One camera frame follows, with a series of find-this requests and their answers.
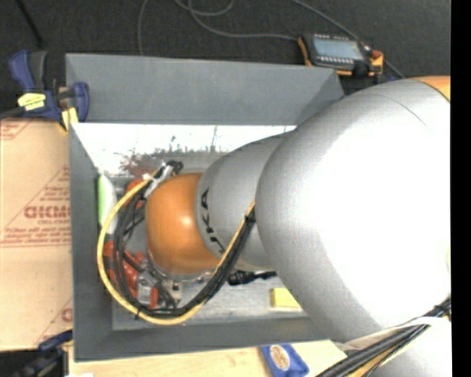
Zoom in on yellow sponge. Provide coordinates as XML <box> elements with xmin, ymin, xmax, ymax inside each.
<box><xmin>269</xmin><ymin>287</ymin><xmax>302</xmax><ymax>309</ymax></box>

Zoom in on brown cardboard board, red print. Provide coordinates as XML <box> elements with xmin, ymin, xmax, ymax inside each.
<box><xmin>0</xmin><ymin>117</ymin><xmax>75</xmax><ymax>353</ymax></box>

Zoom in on grey metal bin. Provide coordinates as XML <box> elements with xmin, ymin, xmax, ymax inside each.
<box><xmin>64</xmin><ymin>52</ymin><xmax>345</xmax><ymax>361</ymax></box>

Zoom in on white and green bottle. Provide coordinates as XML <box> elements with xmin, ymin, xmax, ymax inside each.
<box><xmin>97</xmin><ymin>174</ymin><xmax>119</xmax><ymax>236</ymax></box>

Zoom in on red-brown flat block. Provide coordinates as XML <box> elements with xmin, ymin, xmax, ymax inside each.
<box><xmin>101</xmin><ymin>240</ymin><xmax>160</xmax><ymax>310</ymax></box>
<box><xmin>124</xmin><ymin>178</ymin><xmax>146</xmax><ymax>208</ymax></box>

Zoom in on black cylinder on white bracket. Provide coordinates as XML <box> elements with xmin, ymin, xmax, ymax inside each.
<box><xmin>227</xmin><ymin>269</ymin><xmax>278</xmax><ymax>287</ymax></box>

